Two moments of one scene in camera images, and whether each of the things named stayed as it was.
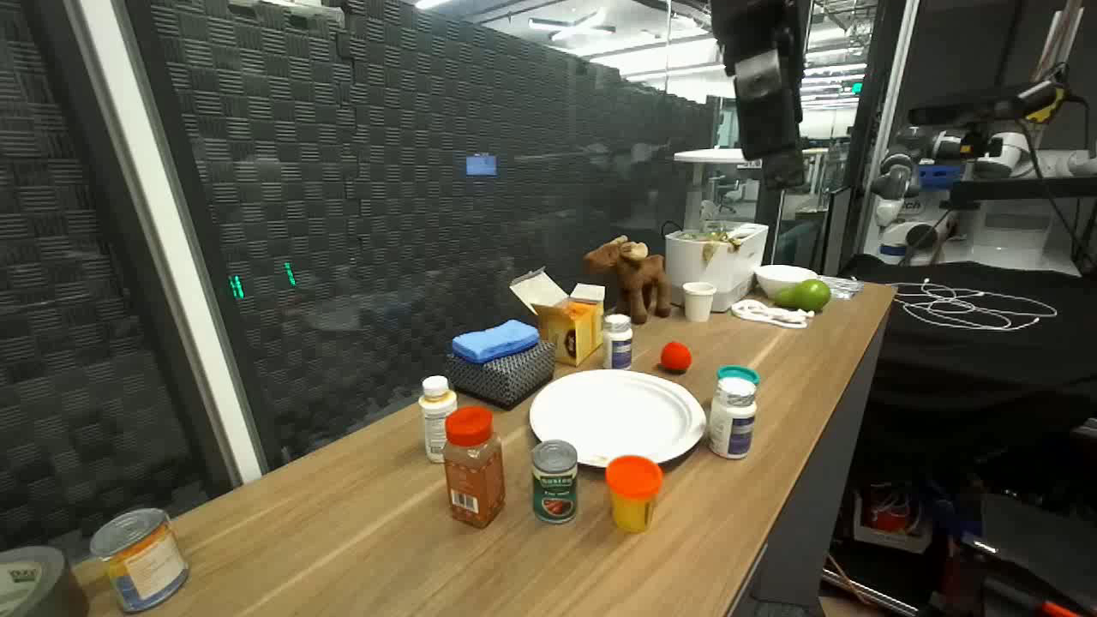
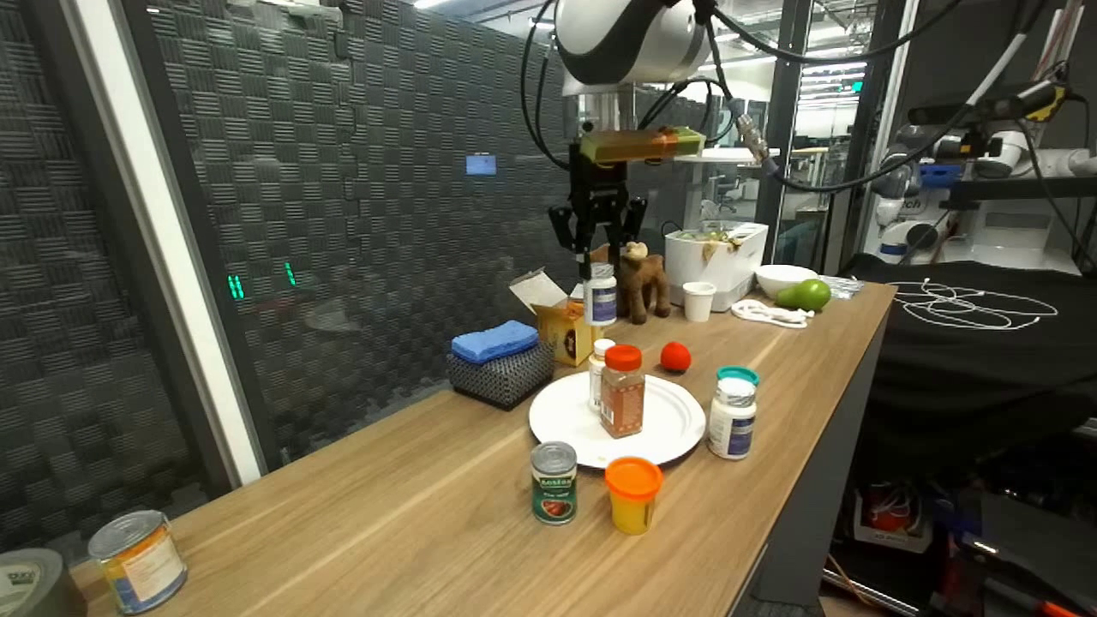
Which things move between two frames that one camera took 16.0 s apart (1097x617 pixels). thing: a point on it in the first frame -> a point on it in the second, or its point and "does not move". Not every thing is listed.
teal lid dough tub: (743, 372) does not move
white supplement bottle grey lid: (732, 417) does not move
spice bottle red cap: (474, 466) -> (623, 388)
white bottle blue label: (623, 338) -> (600, 291)
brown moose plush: (636, 270) does not move
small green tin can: (554, 476) does not move
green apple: (815, 294) does not move
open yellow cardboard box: (572, 320) does not move
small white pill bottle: (438, 406) -> (596, 400)
